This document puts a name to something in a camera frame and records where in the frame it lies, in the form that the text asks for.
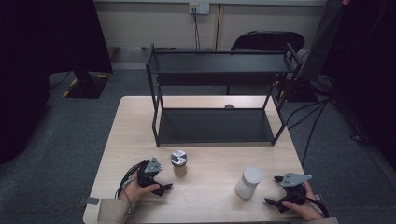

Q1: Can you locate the person's left hand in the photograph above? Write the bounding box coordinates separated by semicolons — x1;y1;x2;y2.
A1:
125;176;162;205

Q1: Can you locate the black floor cable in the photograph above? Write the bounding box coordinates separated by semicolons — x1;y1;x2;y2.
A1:
285;98;332;131
300;98;329;168

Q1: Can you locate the black stand base striped tape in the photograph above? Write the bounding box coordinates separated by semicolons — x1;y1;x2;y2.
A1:
62;69;111;100

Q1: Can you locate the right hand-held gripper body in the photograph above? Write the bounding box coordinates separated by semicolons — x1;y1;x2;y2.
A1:
277;172;313;215

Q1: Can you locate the left hand-held gripper cable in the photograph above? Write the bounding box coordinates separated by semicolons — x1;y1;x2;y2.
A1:
114;160;148;217

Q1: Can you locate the hand-held gripper cable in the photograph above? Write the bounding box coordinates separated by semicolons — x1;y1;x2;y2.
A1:
114;160;148;217
305;196;331;219

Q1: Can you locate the white wall outlet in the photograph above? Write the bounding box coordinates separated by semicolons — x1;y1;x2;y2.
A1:
188;2;211;16

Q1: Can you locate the black metal two-tier shelf rack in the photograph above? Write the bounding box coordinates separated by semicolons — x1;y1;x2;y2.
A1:
145;42;304;147

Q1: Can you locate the white plastic bottle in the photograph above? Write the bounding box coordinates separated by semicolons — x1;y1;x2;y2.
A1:
234;166;262;201

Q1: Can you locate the black outlet cable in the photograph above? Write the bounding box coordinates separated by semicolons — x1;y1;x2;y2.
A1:
192;7;202;51

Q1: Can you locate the black chair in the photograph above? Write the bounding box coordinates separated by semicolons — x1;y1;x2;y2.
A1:
230;30;307;54

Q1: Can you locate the person's right hand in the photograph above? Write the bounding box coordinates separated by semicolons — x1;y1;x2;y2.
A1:
280;181;325;223

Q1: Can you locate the glass jar with silver lid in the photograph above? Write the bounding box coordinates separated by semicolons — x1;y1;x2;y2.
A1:
170;149;189;178

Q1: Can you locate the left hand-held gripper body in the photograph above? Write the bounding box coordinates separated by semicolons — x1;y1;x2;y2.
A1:
136;156;163;189

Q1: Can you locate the dark grey slanted panel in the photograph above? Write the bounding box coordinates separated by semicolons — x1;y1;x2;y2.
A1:
300;0;347;84

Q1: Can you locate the black curtain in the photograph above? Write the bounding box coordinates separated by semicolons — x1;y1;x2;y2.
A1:
0;0;114;166
323;0;396;172

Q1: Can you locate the right hand-held gripper cable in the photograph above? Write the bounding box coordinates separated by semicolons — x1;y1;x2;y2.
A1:
305;196;331;219

